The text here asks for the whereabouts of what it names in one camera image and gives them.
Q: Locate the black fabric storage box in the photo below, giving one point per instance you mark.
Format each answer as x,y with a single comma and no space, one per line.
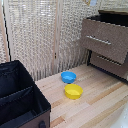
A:
20,96

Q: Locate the blue bowl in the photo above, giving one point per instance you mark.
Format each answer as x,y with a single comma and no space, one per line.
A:
68,77

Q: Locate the yellow bowl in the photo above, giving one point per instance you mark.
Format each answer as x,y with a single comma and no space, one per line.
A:
73,91

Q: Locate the dark wooden drawer cabinet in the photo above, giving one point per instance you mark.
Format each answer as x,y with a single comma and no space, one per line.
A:
89,61

